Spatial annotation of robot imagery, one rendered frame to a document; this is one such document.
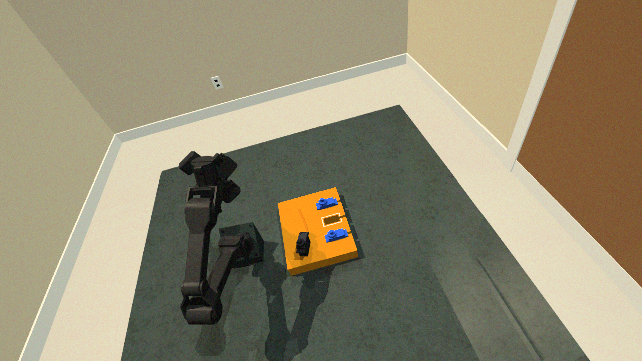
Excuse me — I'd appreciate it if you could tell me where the black micro servo with orange cable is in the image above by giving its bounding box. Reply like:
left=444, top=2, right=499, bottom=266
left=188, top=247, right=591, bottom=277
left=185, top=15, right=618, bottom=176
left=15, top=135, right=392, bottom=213
left=296, top=208, right=311, bottom=256

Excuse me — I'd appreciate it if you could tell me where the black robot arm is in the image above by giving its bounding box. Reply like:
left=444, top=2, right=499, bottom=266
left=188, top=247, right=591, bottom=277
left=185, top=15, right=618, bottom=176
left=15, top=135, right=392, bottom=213
left=180, top=153, right=255, bottom=325

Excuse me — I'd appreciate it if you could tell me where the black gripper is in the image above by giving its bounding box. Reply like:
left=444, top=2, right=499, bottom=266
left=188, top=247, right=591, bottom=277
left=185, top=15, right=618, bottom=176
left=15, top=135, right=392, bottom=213
left=179, top=151, right=240, bottom=203

